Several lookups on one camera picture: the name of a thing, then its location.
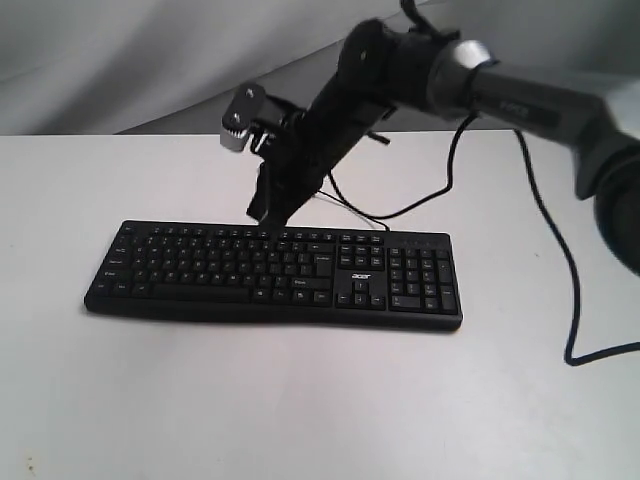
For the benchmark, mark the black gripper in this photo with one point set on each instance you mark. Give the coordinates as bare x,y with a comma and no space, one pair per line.
311,141

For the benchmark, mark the black acer keyboard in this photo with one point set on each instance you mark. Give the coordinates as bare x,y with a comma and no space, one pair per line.
221,273

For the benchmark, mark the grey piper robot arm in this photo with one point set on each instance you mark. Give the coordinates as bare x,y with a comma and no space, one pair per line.
596,116

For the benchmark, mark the white backdrop cloth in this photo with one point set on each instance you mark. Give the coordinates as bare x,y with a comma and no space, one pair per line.
106,67

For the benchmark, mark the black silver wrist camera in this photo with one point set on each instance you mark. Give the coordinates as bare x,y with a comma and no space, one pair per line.
252,112

